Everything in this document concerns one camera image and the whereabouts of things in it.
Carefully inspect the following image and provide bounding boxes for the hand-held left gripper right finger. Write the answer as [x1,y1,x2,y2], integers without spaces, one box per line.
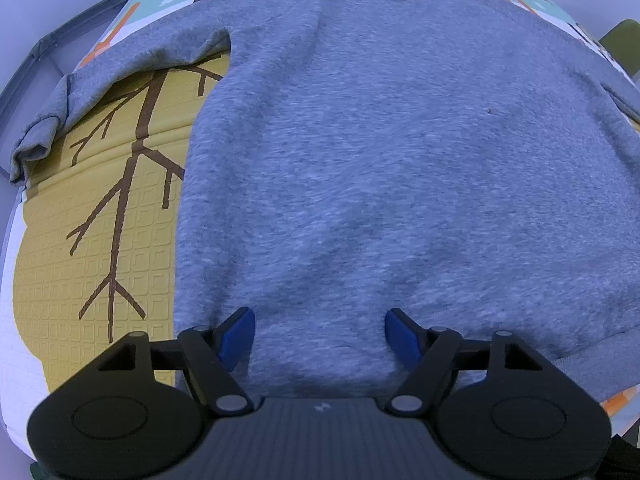
[384,307,545,417]

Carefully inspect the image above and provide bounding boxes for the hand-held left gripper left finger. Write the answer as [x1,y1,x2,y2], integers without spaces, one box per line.
[96,306,257,417]

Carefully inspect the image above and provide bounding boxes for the grey sweatshirt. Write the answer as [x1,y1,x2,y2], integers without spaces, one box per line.
[9,0,640,402]

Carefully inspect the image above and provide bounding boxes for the printed foam play mat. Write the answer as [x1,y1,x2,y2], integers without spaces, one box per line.
[0,0,640,443]

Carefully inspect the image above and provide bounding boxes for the grey playpen fence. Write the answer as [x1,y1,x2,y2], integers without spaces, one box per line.
[0,0,151,121]

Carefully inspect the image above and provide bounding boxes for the green chair back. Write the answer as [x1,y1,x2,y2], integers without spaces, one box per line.
[598,18,640,80]

